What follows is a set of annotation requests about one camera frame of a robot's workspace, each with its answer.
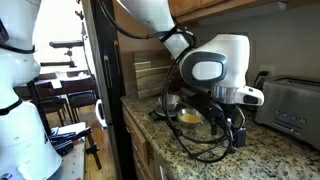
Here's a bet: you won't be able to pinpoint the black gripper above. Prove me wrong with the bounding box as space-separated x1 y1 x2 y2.
186 94 248 149

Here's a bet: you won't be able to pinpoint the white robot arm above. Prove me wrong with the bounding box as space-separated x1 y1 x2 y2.
117 0 264 142

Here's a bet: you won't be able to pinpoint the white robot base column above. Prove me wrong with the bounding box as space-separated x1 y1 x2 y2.
0 0 62 180

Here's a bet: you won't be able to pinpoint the small steel bowl yellow grains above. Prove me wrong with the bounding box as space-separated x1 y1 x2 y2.
177 108 204 128

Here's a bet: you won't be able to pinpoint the large steel bowl on scale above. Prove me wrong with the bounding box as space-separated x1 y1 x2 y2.
166 94 181 110

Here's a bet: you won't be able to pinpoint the stainless steel toaster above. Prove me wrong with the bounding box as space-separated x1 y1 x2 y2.
255 76 320 149

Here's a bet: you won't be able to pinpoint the black digital kitchen scale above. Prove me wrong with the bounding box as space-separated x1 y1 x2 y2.
149 106 177 120

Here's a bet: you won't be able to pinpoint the striped wooden cutting board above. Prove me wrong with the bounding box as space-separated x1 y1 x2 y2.
133 50 172 98

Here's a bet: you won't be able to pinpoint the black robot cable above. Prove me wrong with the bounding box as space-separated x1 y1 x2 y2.
96 0 248 164

